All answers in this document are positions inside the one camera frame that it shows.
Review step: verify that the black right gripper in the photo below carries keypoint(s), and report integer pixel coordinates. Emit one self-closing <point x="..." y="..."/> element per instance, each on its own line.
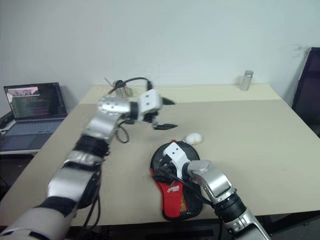
<point x="166" y="167"/>

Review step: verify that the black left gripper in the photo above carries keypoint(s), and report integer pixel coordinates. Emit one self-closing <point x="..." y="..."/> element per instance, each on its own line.
<point x="150" y="117"/>

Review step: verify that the black and red paddle case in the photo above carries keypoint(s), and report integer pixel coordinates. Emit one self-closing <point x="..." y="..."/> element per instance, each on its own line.
<point x="172" y="200"/>

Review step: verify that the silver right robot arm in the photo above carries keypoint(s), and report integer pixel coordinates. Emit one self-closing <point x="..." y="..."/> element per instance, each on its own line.
<point x="217" y="182"/>

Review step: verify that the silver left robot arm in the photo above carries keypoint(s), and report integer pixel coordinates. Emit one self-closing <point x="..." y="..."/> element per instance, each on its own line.
<point x="100" y="125"/>

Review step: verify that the small white round object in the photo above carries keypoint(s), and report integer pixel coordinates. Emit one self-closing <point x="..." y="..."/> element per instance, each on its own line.
<point x="193" y="138"/>

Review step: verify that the clear glass with pen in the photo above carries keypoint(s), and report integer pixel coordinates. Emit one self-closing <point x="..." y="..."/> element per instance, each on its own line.
<point x="122" y="90"/>

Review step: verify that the silver metal cylinder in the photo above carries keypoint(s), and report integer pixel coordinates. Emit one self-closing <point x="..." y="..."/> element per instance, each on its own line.
<point x="246" y="80"/>

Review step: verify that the open grey laptop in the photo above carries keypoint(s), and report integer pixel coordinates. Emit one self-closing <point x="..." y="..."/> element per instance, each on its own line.
<point x="35" y="110"/>

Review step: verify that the black office chair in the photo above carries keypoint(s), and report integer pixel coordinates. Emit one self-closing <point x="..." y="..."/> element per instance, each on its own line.
<point x="308" y="90"/>

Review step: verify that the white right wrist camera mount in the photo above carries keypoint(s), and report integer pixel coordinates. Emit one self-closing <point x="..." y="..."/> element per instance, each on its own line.
<point x="176" y="155"/>

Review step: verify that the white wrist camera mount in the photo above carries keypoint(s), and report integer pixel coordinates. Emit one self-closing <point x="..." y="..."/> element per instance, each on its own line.
<point x="176" y="155"/>
<point x="150" y="101"/>

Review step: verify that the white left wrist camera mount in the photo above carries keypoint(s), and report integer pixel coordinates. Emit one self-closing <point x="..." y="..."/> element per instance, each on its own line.
<point x="150" y="101"/>

